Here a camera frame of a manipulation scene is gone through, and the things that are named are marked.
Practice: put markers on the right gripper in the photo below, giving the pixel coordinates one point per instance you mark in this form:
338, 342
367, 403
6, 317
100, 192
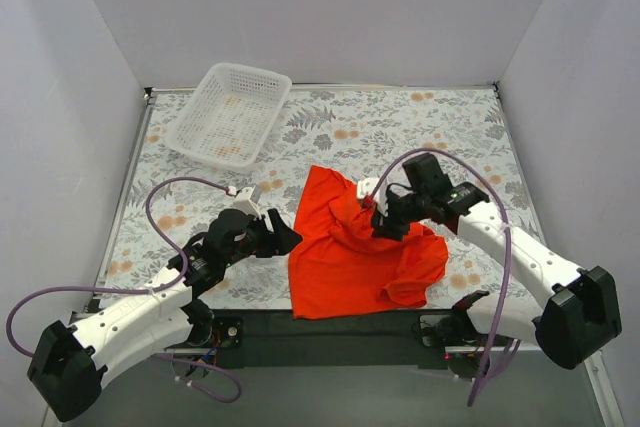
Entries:
391, 214

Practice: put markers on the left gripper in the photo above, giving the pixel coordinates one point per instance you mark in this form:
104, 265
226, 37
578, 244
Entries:
267, 239

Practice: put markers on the orange t shirt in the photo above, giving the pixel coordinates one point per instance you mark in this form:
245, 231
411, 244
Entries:
340, 269

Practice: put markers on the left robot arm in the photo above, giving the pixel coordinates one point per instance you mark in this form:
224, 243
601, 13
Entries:
72, 364

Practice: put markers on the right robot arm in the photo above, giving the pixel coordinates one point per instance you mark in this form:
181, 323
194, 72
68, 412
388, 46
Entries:
576, 310

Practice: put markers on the white plastic basket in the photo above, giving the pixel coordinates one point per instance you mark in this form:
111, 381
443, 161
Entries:
229, 116

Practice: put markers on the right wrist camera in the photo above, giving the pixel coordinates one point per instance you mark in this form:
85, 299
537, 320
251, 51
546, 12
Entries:
371, 192

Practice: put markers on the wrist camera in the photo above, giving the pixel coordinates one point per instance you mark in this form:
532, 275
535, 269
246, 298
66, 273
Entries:
371, 192
246, 200

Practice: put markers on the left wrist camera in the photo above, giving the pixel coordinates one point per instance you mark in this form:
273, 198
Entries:
246, 200

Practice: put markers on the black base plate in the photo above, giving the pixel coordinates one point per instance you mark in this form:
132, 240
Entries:
274, 338

